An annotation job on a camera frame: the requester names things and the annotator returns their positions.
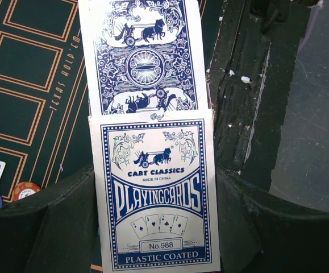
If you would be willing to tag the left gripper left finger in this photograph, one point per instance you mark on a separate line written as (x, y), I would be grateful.
(53, 230)

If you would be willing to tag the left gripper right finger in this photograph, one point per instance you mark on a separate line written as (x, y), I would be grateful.
(259, 232)

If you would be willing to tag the green poker table mat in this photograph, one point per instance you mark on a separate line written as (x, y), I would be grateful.
(44, 98)

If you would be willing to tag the orange chips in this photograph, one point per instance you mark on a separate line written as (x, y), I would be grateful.
(24, 189)

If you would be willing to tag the blue playing card box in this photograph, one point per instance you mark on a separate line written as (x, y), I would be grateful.
(156, 192)

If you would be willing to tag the blue backed card deck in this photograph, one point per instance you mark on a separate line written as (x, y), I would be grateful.
(143, 56)

